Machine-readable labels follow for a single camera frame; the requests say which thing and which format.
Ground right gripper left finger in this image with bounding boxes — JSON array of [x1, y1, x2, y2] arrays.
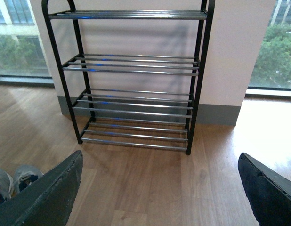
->
[[0, 150, 83, 226]]

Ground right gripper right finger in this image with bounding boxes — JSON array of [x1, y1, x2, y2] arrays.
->
[[238, 153, 291, 226]]

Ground grey sneaker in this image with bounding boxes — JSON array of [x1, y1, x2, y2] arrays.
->
[[0, 169, 14, 205], [13, 165, 44, 194]]

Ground black metal shoe rack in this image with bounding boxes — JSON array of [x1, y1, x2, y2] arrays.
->
[[41, 0, 215, 154]]

